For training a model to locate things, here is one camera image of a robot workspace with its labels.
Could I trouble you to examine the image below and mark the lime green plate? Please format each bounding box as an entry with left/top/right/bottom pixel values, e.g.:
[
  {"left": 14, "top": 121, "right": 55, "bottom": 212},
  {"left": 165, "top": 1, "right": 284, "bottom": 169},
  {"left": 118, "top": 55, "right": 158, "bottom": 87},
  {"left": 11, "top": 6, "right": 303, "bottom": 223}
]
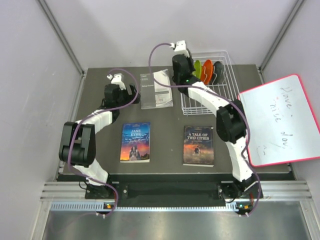
[{"left": 192, "top": 60, "right": 202, "bottom": 79}]

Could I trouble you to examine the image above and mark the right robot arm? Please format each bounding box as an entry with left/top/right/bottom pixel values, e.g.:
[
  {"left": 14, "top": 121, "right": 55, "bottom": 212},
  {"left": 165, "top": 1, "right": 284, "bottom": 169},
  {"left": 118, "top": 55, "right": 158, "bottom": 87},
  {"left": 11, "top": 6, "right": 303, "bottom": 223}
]
[{"left": 172, "top": 53, "right": 255, "bottom": 198}]

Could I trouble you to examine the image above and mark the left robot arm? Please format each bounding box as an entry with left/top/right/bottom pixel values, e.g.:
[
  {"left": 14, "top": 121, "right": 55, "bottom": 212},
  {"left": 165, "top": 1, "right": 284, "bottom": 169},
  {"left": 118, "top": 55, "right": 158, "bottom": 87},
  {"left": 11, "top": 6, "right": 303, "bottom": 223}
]
[{"left": 58, "top": 83, "right": 140, "bottom": 199}]

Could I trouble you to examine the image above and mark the orange plate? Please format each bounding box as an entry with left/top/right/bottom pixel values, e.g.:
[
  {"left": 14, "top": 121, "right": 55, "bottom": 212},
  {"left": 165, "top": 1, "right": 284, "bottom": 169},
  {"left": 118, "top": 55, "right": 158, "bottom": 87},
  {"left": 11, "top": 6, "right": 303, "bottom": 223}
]
[{"left": 200, "top": 59, "right": 214, "bottom": 85}]

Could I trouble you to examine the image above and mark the black plate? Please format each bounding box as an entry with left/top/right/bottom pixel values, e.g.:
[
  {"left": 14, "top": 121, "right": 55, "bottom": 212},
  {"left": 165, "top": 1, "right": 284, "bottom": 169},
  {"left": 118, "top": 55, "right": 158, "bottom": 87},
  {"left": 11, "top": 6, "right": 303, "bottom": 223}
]
[{"left": 212, "top": 61, "right": 225, "bottom": 84}]

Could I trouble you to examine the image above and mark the Canon setup guide booklet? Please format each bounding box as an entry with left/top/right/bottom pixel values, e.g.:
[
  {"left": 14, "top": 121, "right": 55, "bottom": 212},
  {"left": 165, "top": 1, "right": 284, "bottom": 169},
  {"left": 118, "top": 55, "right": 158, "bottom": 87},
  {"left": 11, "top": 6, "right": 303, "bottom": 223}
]
[{"left": 140, "top": 73, "right": 174, "bottom": 110}]

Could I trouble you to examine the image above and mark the Jane Eyre book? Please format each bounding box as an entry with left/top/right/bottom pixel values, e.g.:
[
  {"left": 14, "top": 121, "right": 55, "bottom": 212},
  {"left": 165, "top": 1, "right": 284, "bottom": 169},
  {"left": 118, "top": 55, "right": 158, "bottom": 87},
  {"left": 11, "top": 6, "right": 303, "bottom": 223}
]
[{"left": 120, "top": 122, "right": 151, "bottom": 163}]

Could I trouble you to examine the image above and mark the Tale of Two Cities book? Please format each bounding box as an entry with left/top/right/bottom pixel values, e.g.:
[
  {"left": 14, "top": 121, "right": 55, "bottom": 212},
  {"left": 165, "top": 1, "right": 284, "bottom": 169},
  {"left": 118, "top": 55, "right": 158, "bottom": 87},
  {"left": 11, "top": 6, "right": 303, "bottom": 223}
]
[{"left": 182, "top": 125, "right": 215, "bottom": 167}]

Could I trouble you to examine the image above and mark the pink framed whiteboard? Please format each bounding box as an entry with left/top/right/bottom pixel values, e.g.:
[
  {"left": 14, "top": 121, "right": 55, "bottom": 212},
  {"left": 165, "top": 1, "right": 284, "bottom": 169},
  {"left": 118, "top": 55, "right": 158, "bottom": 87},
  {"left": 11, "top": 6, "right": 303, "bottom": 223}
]
[{"left": 238, "top": 74, "right": 320, "bottom": 167}]

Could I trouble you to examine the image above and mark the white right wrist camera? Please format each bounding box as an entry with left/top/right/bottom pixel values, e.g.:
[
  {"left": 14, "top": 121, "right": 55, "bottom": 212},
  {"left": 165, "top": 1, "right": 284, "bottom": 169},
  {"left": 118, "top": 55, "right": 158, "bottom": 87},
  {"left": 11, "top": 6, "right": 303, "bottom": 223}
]
[{"left": 170, "top": 40, "right": 190, "bottom": 58}]

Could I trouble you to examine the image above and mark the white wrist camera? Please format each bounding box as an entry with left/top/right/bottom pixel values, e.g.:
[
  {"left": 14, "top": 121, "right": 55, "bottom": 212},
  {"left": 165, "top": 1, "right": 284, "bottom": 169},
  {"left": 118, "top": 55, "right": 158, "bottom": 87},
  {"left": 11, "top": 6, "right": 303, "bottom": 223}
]
[
  {"left": 106, "top": 73, "right": 126, "bottom": 90},
  {"left": 170, "top": 40, "right": 190, "bottom": 58}
]

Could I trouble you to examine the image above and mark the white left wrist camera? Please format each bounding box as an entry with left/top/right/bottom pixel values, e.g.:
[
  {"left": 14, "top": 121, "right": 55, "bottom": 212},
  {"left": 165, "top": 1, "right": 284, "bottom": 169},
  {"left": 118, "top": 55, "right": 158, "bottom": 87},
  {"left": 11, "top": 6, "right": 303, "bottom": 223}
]
[{"left": 106, "top": 73, "right": 126, "bottom": 90}]

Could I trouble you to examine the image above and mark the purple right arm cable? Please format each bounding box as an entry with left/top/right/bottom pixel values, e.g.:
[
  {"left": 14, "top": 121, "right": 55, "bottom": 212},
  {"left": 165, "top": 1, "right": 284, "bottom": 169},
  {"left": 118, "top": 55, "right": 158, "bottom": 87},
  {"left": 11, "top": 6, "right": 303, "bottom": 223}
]
[{"left": 148, "top": 42, "right": 262, "bottom": 217}]

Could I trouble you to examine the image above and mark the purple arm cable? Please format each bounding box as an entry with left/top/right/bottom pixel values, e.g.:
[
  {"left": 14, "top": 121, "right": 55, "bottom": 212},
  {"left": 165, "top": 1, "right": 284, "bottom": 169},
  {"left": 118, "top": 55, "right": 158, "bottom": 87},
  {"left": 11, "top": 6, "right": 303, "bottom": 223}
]
[
  {"left": 148, "top": 42, "right": 262, "bottom": 217},
  {"left": 66, "top": 68, "right": 141, "bottom": 217}
]

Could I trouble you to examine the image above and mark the white wire dish rack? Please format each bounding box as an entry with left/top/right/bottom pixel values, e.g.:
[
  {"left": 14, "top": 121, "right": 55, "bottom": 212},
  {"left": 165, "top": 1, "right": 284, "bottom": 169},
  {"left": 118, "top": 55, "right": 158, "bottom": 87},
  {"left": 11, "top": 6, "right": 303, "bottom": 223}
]
[{"left": 180, "top": 50, "right": 239, "bottom": 116}]

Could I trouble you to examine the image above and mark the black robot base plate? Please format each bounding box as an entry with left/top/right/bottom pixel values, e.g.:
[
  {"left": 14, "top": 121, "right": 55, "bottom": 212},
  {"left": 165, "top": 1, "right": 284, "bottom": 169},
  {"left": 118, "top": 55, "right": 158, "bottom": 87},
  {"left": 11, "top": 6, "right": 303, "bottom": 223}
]
[{"left": 84, "top": 181, "right": 263, "bottom": 200}]

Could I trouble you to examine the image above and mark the aluminium front rail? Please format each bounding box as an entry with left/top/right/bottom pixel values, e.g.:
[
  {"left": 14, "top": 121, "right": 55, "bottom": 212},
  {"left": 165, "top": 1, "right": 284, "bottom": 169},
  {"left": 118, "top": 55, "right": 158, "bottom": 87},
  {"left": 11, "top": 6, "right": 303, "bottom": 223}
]
[{"left": 40, "top": 180, "right": 312, "bottom": 213}]

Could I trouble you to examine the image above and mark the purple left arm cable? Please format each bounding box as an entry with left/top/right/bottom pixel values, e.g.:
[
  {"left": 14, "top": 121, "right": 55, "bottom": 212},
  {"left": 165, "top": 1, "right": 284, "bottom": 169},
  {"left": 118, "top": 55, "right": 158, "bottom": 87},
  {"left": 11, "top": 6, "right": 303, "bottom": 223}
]
[{"left": 66, "top": 68, "right": 141, "bottom": 217}]

